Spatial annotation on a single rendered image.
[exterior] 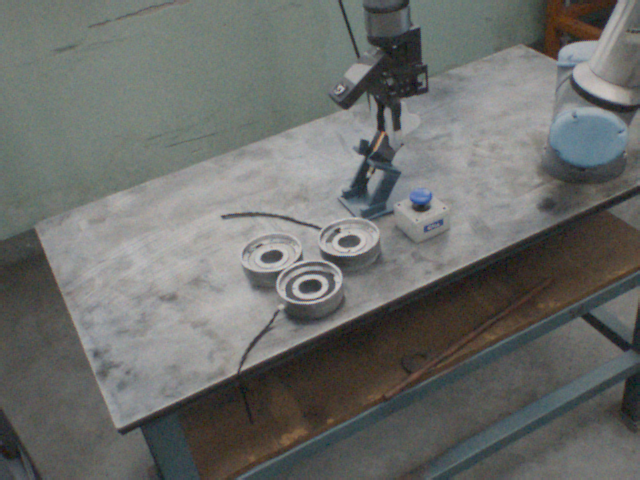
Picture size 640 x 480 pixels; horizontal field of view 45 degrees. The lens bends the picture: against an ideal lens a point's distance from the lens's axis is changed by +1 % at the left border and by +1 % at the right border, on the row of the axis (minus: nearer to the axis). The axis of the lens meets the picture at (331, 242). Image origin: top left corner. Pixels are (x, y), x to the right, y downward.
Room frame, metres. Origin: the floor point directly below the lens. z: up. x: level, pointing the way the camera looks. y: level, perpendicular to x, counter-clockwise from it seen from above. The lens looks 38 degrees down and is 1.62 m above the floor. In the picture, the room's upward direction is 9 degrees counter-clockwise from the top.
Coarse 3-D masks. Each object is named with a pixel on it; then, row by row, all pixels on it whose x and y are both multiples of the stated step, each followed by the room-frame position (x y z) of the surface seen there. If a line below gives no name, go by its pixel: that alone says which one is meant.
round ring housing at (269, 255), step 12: (252, 240) 1.06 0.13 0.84; (264, 240) 1.07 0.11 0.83; (276, 240) 1.06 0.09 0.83; (288, 240) 1.06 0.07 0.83; (240, 252) 1.03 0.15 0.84; (252, 252) 1.04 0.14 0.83; (264, 252) 1.03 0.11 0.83; (276, 252) 1.04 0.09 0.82; (300, 252) 1.00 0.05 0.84; (264, 264) 1.00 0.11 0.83; (276, 264) 1.00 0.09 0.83; (288, 264) 0.98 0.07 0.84; (252, 276) 0.98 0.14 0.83; (264, 276) 0.97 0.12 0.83; (276, 276) 0.97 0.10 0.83
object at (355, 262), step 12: (324, 228) 1.06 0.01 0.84; (360, 228) 1.06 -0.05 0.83; (372, 228) 1.05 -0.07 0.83; (324, 240) 1.04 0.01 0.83; (336, 240) 1.04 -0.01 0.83; (348, 240) 1.05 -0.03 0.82; (360, 240) 1.03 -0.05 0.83; (324, 252) 1.00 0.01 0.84; (348, 252) 1.00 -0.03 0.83; (360, 252) 0.98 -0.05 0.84; (372, 252) 0.99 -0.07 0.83; (336, 264) 0.98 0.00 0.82; (348, 264) 0.98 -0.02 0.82; (360, 264) 0.98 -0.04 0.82
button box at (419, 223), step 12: (396, 204) 1.09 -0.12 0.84; (408, 204) 1.09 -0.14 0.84; (432, 204) 1.08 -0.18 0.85; (444, 204) 1.07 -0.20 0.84; (396, 216) 1.09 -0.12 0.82; (408, 216) 1.05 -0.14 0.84; (420, 216) 1.05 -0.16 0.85; (432, 216) 1.04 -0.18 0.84; (444, 216) 1.05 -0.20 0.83; (408, 228) 1.05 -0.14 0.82; (420, 228) 1.03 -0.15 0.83; (432, 228) 1.04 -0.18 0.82; (444, 228) 1.05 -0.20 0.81; (420, 240) 1.03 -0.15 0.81
